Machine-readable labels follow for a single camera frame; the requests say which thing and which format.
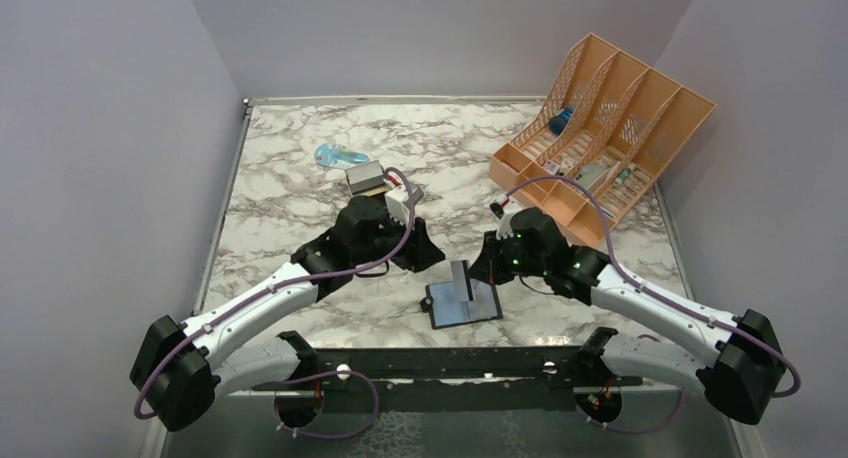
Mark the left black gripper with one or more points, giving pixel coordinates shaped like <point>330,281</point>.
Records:
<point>420,251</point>

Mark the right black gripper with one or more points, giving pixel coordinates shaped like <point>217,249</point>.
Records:
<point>488,264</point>

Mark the white striped credit card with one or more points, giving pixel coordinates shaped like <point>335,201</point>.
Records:
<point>461,281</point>

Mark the black card holder wallet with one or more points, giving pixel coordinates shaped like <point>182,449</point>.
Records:
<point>446,310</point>

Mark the gold oval tray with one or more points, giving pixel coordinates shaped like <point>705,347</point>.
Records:
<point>370,186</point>

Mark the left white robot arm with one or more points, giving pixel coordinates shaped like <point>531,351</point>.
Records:
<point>179,367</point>

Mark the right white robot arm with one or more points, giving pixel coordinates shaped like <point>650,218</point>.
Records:
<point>732,360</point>

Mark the small box in rack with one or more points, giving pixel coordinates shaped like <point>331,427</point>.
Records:
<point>560,166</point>

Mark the blue blister pack item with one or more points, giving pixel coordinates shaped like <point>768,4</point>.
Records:
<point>338,156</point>

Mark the grey pouch in rack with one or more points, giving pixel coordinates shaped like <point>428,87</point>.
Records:
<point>591,176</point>

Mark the blue round object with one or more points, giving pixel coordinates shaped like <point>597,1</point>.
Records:
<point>559,122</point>

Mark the orange file organizer rack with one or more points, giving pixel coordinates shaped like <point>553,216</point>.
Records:
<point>625,111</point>

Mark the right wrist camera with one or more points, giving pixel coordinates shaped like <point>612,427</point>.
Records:
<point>504,212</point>

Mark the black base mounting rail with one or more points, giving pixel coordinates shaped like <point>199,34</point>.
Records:
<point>447,379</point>

